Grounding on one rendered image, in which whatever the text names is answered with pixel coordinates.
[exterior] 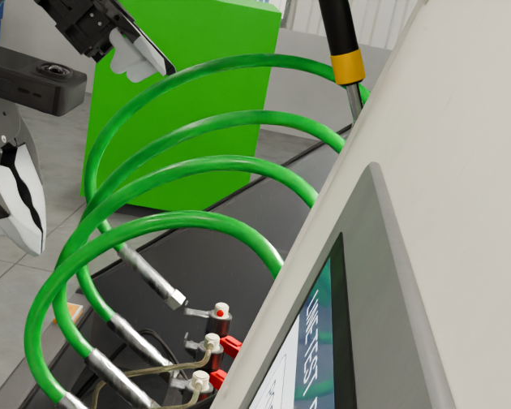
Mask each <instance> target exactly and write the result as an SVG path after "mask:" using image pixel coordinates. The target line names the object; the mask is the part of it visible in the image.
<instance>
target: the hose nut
mask: <svg viewBox="0 0 511 409"><path fill-rule="evenodd" d="M184 299H185V297H184V296H183V295H182V294H181V293H180V292H179V291H178V290H176V289H174V293H173V294H172V295H171V296H170V297H169V298H168V299H165V300H164V301H165V302H166V303H167V304H168V305H169V306H170V307H171V308H172V309H173V310H175V309H176V308H179V307H180V306H181V305H182V304H183V300H184Z"/></svg>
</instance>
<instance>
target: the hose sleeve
mask: <svg viewBox="0 0 511 409"><path fill-rule="evenodd" d="M117 255H118V256H119V257H120V258H121V259H122V261H123V262H125V263H126V264H127V265H128V266H129V267H131V268H132V269H133V270H134V271H135V272H136V273H137V274H138V275H139V276H140V277H141V278H142V279H143V280H144V281H145V282H146V283H147V284H148V285H149V286H150V287H151V288H152V289H154V290H155V292H156V293H157V294H159V296H160V297H162V298H163V300H165V299H168V298H169V297H170V296H171V295H172V294H173V293H174V288H173V287H172V286H171V285H170V284H169V283H168V282H167V281H166V280H165V279H164V278H163V277H162V276H161V275H160V274H159V273H158V272H157V271H156V270H155V269H154V268H153V267H152V266H151V265H150V264H149V263H148V262H147V261H146V260H145V259H144V258H143V257H142V256H141V255H140V254H138V253H137V252H136V251H135V249H133V248H132V247H131V246H130V245H129V244H128V243H126V244H125V245H124V246H123V247H122V248H121V249H120V250H119V251H118V252H117Z"/></svg>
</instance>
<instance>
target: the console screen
mask: <svg viewBox="0 0 511 409"><path fill-rule="evenodd" d="M238 409H457V408H456V406H455V402H454V400H453V396H452V393H451V390H450V387H449V383H448V380H447V377H446V374H445V371H444V367H443V364H442V362H441V358H440V354H439V351H438V349H437V346H436V341H435V339H434V336H433V333H432V328H431V326H430V323H429V320H428V318H427V313H426V310H425V307H424V305H423V300H422V297H421V295H420V292H419V288H418V284H417V282H416V279H415V276H414V271H413V269H412V266H411V263H410V259H409V256H408V253H407V250H406V246H405V244H404V240H403V238H402V233H401V231H400V227H399V225H398V222H397V218H396V215H395V212H394V209H393V205H392V202H391V200H390V196H389V192H388V189H387V187H386V183H385V181H384V176H383V174H382V171H381V168H380V164H379V163H377V162H375V161H371V162H370V163H369V164H368V165H367V166H366V168H365V169H364V170H363V172H362V174H361V176H360V177H359V180H358V182H357V183H356V185H355V187H354V190H353V191H352V192H351V194H350V197H349V199H348V201H347V202H346V205H345V207H344V209H343V210H342V211H341V214H340V216H339V218H338V219H337V222H336V224H335V225H334V227H333V229H332V231H331V233H330V235H329V237H328V239H327V241H326V242H325V244H324V246H323V248H322V250H321V252H320V254H319V256H318V257H317V259H316V262H315V264H314V265H313V267H312V269H311V272H310V273H309V274H308V276H307V279H306V281H305V282H304V284H303V287H302V289H301V290H300V292H299V293H298V296H297V298H296V300H295V301H294V304H293V306H292V307H291V309H290V311H289V313H288V315H287V317H286V319H285V321H284V323H283V324H282V326H281V328H280V330H279V332H278V334H277V336H276V338H275V339H274V341H273V344H272V346H271V347H270V349H269V351H268V354H267V355H266V356H265V358H264V361H263V363H262V364H261V366H260V369H259V371H258V372H257V374H256V375H255V378H254V380H253V382H252V383H251V386H250V388H249V389H248V391H247V393H246V395H245V397H244V399H243V401H242V403H241V404H240V406H239V408H238Z"/></svg>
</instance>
